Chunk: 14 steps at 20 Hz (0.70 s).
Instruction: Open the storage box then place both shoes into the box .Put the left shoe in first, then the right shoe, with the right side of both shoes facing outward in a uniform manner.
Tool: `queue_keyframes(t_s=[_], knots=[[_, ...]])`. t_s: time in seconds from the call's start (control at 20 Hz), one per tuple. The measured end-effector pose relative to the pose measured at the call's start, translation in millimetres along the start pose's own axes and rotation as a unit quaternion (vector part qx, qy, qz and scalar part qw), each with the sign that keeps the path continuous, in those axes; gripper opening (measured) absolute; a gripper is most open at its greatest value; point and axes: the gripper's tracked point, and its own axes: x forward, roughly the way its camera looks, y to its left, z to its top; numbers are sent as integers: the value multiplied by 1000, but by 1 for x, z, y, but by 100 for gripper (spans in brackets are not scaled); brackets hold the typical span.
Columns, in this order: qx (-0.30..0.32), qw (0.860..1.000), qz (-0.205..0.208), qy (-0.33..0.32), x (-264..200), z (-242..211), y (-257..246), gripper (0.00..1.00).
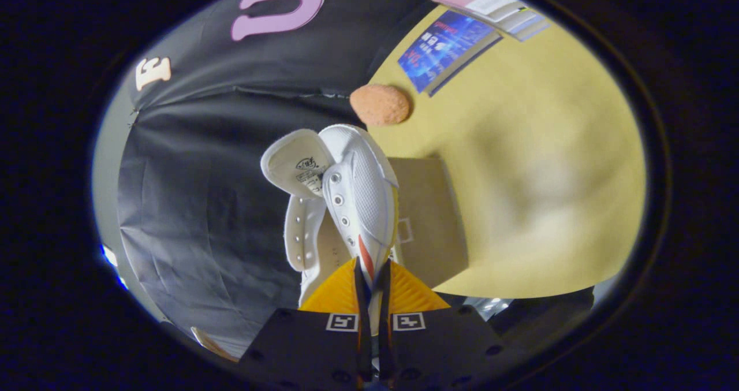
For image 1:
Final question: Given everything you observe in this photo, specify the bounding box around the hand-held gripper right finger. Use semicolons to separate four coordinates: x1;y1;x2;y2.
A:
378;259;506;391

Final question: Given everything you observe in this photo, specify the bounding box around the shiny silver object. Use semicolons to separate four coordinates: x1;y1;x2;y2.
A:
462;296;514;318

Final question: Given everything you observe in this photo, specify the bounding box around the white edged book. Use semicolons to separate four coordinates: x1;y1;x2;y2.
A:
501;6;543;33

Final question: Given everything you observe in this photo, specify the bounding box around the black backdrop cloth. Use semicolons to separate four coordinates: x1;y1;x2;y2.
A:
115;0;445;357

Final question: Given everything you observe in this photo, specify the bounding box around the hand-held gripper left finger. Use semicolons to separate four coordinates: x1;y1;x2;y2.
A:
237;258;373;391

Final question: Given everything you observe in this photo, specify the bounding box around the white canvas shoe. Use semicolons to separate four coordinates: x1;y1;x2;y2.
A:
260;124;400;337

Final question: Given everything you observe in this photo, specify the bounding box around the orange sponge ball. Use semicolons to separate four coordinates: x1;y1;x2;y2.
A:
349;84;413;127

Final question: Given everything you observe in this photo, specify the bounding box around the blue edged book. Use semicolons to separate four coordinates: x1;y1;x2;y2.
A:
516;17;553;43

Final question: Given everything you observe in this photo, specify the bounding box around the blue cover book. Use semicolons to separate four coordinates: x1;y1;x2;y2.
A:
397;10;503;97

